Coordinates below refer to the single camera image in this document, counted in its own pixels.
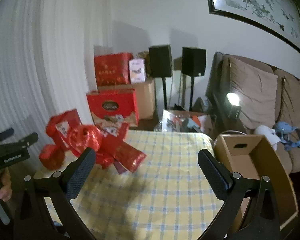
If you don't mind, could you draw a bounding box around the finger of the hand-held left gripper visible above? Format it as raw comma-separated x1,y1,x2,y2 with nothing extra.
4,132,39,153
0,128,15,142

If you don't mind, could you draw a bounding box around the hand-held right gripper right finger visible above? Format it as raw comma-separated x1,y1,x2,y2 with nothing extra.
197,149,282,240

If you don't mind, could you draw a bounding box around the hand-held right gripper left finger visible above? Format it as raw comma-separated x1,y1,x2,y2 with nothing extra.
14,147,97,240

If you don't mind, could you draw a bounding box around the red plastic string ball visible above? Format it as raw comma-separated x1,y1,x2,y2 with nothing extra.
69,124,103,155

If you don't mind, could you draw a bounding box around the red gift bag white label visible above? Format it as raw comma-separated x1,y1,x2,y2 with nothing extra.
46,109,83,153

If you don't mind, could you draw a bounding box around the brown cardboard box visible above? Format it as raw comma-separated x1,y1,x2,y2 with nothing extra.
214,134,298,233

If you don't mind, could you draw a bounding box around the person's left hand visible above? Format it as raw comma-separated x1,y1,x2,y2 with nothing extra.
0,169,13,200

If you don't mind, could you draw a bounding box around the red flat packet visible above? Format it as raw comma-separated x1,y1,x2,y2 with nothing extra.
97,150,120,170

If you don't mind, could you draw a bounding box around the cardboard box of clutter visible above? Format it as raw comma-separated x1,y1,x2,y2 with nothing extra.
154,109,214,137

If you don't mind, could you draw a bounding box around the white rounded appliance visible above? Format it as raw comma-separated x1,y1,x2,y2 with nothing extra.
255,126,280,145

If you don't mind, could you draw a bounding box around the yellow checked tablecloth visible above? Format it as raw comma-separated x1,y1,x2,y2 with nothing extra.
34,130,224,240

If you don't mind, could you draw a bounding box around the black lamp with bright light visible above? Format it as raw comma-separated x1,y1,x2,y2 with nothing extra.
225,92,242,120

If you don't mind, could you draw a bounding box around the red chocolate gift box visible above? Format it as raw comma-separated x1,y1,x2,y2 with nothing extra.
86,87,140,130

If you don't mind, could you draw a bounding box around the black speaker stand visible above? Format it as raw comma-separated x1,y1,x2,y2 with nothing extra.
189,75,195,112
161,77,168,110

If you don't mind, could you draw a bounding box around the brown sofa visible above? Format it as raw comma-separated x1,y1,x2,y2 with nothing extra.
206,52,300,175

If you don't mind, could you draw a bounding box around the white curtain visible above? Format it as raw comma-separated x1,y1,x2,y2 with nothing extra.
0,0,115,170

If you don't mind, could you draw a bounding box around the large brown sofa cushion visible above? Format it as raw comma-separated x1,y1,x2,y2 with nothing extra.
222,57,278,130

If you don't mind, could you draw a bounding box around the large plain brown carton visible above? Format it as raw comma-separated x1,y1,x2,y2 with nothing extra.
132,76,157,120

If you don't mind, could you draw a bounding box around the red patterned gift box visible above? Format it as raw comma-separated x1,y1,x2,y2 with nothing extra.
94,52,133,87

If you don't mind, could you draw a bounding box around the black speaker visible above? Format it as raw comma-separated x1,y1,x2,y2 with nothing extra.
149,45,173,78
182,47,207,77

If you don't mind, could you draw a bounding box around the white pink tissue pack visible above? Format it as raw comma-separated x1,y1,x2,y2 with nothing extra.
129,58,147,84

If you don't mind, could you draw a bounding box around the framed ink painting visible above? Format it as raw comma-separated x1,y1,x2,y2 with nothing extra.
204,0,300,57

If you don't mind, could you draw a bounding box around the blue strap harness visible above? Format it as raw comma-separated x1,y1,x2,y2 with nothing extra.
275,122,300,152

